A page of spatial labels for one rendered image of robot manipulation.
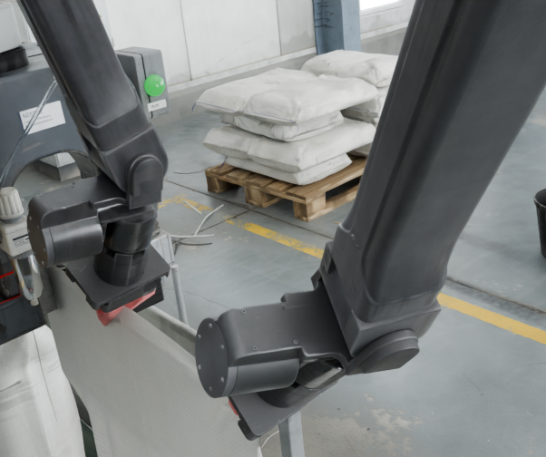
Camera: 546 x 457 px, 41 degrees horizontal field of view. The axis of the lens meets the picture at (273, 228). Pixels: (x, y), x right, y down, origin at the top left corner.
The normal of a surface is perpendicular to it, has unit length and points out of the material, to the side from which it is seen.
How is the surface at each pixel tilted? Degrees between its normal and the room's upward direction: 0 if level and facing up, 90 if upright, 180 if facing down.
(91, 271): 30
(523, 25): 126
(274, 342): 39
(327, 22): 90
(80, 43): 103
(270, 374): 92
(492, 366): 0
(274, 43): 90
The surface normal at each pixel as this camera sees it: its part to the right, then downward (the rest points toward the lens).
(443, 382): -0.10, -0.91
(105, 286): 0.26, -0.67
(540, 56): 0.34, 0.82
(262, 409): 0.43, -0.46
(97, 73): 0.60, 0.41
